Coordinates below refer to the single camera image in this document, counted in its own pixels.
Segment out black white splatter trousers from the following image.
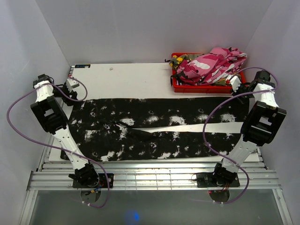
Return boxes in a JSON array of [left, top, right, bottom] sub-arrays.
[[67, 97, 249, 162]]

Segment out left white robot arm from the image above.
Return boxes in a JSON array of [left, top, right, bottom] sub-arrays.
[[30, 74, 99, 188]]

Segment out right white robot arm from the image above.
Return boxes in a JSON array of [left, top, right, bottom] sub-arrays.
[[211, 70, 286, 186]]

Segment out pink camouflage trousers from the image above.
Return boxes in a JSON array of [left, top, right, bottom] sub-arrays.
[[174, 47, 248, 86]]

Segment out red plastic bin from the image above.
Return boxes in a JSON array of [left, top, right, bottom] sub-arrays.
[[170, 52, 248, 94]]

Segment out small blue label sticker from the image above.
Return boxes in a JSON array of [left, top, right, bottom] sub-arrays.
[[75, 64, 90, 68]]

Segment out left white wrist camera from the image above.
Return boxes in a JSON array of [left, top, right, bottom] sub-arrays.
[[63, 78, 80, 92]]

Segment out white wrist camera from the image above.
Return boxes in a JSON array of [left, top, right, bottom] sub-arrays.
[[63, 78, 80, 92], [227, 75, 241, 93]]

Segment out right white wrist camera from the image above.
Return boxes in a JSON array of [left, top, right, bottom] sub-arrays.
[[227, 75, 241, 93]]

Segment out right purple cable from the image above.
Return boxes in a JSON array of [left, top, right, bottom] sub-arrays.
[[188, 67, 280, 205]]

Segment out aluminium rail frame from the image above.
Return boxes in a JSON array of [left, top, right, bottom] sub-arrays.
[[18, 65, 293, 225]]

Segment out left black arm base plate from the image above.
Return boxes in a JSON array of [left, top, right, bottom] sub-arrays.
[[72, 173, 114, 189]]

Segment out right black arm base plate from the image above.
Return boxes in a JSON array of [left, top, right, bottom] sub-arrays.
[[196, 172, 240, 188]]

